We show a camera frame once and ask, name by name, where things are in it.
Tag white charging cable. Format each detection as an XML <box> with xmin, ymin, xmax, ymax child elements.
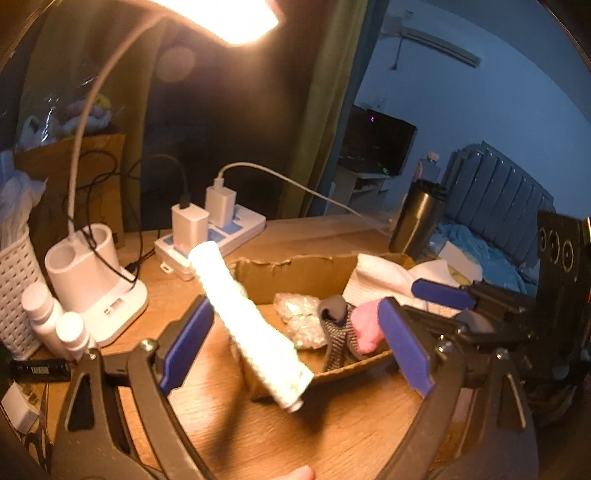
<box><xmin>217</xmin><ymin>161</ymin><xmax>394</xmax><ymax>232</ymax></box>

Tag white desk lamp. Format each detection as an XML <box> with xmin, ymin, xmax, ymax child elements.
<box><xmin>45</xmin><ymin>0</ymin><xmax>287</xmax><ymax>348</ymax></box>

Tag black computer monitor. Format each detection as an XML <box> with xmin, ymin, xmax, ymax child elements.
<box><xmin>339</xmin><ymin>105</ymin><xmax>419</xmax><ymax>176</ymax></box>

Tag white air conditioner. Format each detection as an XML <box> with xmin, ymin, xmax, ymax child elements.
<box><xmin>399</xmin><ymin>25</ymin><xmax>481</xmax><ymax>68</ymax></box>

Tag clear bubble wrap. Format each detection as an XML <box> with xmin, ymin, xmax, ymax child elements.
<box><xmin>273</xmin><ymin>292</ymin><xmax>328</xmax><ymax>350</ymax></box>

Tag air conditioner pipe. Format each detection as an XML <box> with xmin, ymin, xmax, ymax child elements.
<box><xmin>390</xmin><ymin>34</ymin><xmax>405</xmax><ymax>73</ymax></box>

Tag white plastic bag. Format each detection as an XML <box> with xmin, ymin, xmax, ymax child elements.
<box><xmin>0</xmin><ymin>150</ymin><xmax>49</xmax><ymax>232</ymax></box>

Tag white computer desk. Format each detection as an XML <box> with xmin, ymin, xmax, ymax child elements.
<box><xmin>330</xmin><ymin>164</ymin><xmax>402</xmax><ymax>217</ymax></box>

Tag small white box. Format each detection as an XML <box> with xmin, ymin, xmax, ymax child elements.
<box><xmin>0</xmin><ymin>383</ymin><xmax>40</xmax><ymax>433</ymax></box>

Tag black tube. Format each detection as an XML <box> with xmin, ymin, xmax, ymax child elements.
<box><xmin>9</xmin><ymin>360</ymin><xmax>75</xmax><ymax>382</ymax></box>

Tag clear water bottle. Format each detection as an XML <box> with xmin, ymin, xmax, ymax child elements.
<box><xmin>418</xmin><ymin>151</ymin><xmax>442</xmax><ymax>185</ymax></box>

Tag soft tissue pack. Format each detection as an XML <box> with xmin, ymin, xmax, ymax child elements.
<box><xmin>438</xmin><ymin>240</ymin><xmax>485</xmax><ymax>282</ymax></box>

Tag white power strip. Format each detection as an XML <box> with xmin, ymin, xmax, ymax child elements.
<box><xmin>154</xmin><ymin>205</ymin><xmax>267</xmax><ymax>282</ymax></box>

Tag white paper towel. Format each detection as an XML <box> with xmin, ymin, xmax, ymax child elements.
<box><xmin>342</xmin><ymin>253</ymin><xmax>416</xmax><ymax>308</ymax></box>

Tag black cable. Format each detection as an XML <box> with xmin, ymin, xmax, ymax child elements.
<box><xmin>122</xmin><ymin>154</ymin><xmax>191</xmax><ymax>276</ymax></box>

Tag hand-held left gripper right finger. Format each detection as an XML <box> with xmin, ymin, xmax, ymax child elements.
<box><xmin>378</xmin><ymin>296</ymin><xmax>539</xmax><ymax>480</ymax></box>

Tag white knit towel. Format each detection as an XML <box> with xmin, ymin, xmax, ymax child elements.
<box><xmin>189</xmin><ymin>241</ymin><xmax>315</xmax><ymax>412</ymax></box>

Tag white plastic basket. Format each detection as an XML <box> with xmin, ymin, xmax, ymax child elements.
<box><xmin>0</xmin><ymin>224</ymin><xmax>47</xmax><ymax>361</ymax></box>

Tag white pill bottle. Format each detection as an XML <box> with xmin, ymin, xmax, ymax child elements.
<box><xmin>21</xmin><ymin>282</ymin><xmax>64</xmax><ymax>358</ymax></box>
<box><xmin>55</xmin><ymin>312</ymin><xmax>91</xmax><ymax>361</ymax></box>

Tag pink soft cloth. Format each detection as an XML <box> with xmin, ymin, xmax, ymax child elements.
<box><xmin>351</xmin><ymin>299</ymin><xmax>387</xmax><ymax>355</ymax></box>

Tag white charger with black cable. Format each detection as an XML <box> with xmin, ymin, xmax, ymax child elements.
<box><xmin>172</xmin><ymin>196</ymin><xmax>209</xmax><ymax>259</ymax></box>

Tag grey dotted sock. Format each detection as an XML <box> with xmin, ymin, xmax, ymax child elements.
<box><xmin>316</xmin><ymin>295</ymin><xmax>393</xmax><ymax>373</ymax></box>

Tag cardboard box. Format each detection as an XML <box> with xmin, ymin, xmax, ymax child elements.
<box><xmin>228</xmin><ymin>251</ymin><xmax>416</xmax><ymax>402</ymax></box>

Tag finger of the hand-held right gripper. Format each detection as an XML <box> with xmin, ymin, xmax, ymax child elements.
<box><xmin>411</xmin><ymin>278</ymin><xmax>537</xmax><ymax>320</ymax></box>
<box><xmin>402</xmin><ymin>307</ymin><xmax>533</xmax><ymax>356</ymax></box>

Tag grey padded headboard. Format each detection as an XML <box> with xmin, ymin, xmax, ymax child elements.
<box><xmin>441</xmin><ymin>141</ymin><xmax>555</xmax><ymax>274</ymax></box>

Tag person's left hand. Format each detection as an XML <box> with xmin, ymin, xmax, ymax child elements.
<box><xmin>270</xmin><ymin>465</ymin><xmax>315</xmax><ymax>480</ymax></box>

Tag brown cardboard carton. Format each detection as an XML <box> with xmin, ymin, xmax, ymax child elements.
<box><xmin>14</xmin><ymin>134</ymin><xmax>128</xmax><ymax>252</ymax></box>

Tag bagged plush toys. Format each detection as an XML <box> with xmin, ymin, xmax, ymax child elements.
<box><xmin>18</xmin><ymin>90</ymin><xmax>125</xmax><ymax>149</ymax></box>

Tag blue printed blanket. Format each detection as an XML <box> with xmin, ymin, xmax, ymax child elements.
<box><xmin>436</xmin><ymin>222</ymin><xmax>539</xmax><ymax>297</ymax></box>

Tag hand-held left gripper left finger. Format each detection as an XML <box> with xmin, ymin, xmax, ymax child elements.
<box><xmin>51</xmin><ymin>294</ymin><xmax>218</xmax><ymax>480</ymax></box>

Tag dark glass window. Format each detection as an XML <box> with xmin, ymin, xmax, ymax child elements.
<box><xmin>139</xmin><ymin>28</ymin><xmax>324</xmax><ymax>222</ymax></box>

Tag steel travel tumbler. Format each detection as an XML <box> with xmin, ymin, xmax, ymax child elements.
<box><xmin>389</xmin><ymin>180</ymin><xmax>448</xmax><ymax>262</ymax></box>

